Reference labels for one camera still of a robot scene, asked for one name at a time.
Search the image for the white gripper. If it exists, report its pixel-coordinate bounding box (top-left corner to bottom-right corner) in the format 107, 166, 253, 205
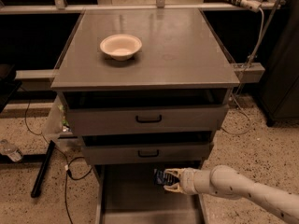
164, 168, 198, 195

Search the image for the dark blue rxbar wrapper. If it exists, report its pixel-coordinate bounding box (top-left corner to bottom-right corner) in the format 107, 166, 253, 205
153, 169, 179, 186

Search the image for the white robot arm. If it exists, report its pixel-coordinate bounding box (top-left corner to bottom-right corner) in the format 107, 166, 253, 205
164, 165, 299, 224

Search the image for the grey middle drawer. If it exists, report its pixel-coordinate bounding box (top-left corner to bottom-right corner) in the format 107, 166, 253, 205
82, 132, 213, 165

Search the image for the grey drawer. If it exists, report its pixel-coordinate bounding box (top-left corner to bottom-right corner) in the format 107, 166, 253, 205
82, 132, 213, 165
96, 161, 206, 224
64, 89, 228, 136

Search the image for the grey bottom drawer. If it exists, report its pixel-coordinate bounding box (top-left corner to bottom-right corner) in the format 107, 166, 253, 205
96, 161, 206, 224

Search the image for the grey top drawer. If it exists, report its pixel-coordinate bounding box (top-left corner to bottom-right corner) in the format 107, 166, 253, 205
64, 89, 228, 136

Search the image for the grey drawer cabinet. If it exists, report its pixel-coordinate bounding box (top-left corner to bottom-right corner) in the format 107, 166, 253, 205
50, 8, 240, 224

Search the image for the clear plastic bag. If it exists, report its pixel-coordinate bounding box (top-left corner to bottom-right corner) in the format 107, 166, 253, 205
42, 97, 81, 151

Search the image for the dark cabinet at right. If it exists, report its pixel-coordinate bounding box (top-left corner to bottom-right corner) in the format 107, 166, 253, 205
258, 0, 299, 127

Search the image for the black metal floor bar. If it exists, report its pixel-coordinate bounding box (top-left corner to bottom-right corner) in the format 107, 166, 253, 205
31, 141, 55, 198

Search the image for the white paper bowl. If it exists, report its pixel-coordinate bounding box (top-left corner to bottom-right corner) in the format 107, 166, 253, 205
99, 35, 142, 61

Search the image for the clear plastic water bottle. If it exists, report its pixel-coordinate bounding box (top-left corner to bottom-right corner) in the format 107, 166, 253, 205
0, 139, 23, 162

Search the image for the black floor cable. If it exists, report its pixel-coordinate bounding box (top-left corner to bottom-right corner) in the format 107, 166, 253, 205
23, 87, 93, 224

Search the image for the grey metal rail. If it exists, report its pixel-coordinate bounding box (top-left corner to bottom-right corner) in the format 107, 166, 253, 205
16, 63, 265, 83

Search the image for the thin grey floor cable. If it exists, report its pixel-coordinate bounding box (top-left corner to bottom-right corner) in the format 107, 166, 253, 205
220, 7, 265, 136

